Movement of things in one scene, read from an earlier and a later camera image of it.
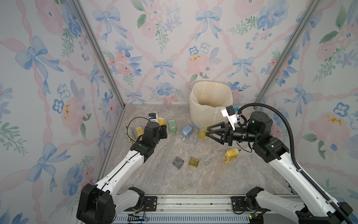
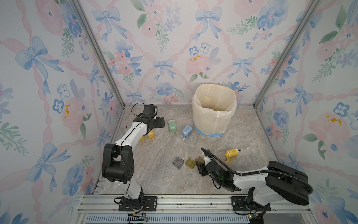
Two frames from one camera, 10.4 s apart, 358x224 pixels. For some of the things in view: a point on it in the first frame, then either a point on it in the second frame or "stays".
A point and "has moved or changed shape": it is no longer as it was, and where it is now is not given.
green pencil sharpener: (172, 125) stays
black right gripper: (227, 136) -> (201, 167)
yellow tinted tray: (193, 162) has moved or changed shape
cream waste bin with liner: (206, 100) stays
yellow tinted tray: (202, 134) -> (199, 159)
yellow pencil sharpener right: (231, 154) stays
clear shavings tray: (178, 162) stays
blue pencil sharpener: (186, 131) stays
